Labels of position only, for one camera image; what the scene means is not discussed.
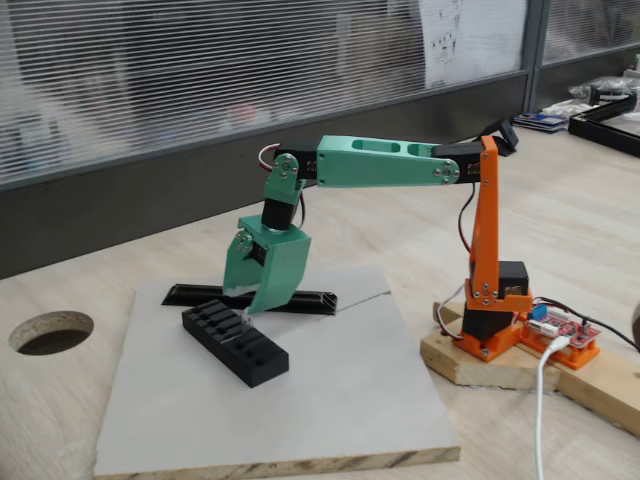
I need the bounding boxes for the grey plywood board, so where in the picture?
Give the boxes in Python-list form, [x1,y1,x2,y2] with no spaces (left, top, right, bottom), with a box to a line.
[92,264,461,476]

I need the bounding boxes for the small black stand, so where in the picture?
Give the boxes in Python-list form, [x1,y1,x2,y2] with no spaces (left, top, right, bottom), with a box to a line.
[494,117,521,157]

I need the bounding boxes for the black power cable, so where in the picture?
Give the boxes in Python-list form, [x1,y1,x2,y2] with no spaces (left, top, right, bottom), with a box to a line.
[534,296,640,351]

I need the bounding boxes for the wrist servo cable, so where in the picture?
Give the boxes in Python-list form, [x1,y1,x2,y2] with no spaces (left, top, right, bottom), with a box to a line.
[257,143,282,175]

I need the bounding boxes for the elbow servo cable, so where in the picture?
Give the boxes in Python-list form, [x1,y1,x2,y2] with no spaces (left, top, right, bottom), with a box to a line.
[456,183,477,261]

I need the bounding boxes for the clear plastic bag with parts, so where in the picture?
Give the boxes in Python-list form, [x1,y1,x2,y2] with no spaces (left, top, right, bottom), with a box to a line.
[568,74,640,107]

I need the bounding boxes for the black rectangular frame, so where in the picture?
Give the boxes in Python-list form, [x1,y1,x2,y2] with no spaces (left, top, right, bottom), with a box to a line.
[567,94,640,159]

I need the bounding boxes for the long black profile rail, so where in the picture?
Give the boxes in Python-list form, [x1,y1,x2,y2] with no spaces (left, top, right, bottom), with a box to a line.
[160,282,339,317]

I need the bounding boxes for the wooden block with screw holes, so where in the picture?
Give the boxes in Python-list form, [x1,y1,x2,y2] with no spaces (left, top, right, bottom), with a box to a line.
[432,299,464,346]

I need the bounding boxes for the long wooden plank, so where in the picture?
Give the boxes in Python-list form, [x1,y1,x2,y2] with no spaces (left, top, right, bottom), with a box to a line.
[519,344,640,437]

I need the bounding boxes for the black slotted block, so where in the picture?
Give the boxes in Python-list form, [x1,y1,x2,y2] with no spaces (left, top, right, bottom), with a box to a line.
[180,298,290,389]

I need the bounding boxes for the base servo cable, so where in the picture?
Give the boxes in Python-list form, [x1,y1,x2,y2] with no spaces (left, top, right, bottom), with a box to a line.
[432,283,469,342]

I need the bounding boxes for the white usb cable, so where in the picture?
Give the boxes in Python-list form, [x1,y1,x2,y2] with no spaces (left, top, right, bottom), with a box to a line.
[533,335,569,480]

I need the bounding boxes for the light wooden base plank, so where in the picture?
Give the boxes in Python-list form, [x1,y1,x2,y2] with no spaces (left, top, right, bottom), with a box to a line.
[418,327,562,392]

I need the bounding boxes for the red controller circuit board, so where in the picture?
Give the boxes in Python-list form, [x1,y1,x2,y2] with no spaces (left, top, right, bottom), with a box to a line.
[522,304,599,349]

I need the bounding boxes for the blue cards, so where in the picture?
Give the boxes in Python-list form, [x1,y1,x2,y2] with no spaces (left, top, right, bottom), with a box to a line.
[512,112,570,134]

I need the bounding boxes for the white packets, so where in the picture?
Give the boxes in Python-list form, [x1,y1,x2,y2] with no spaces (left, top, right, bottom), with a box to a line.
[542,98,576,119]

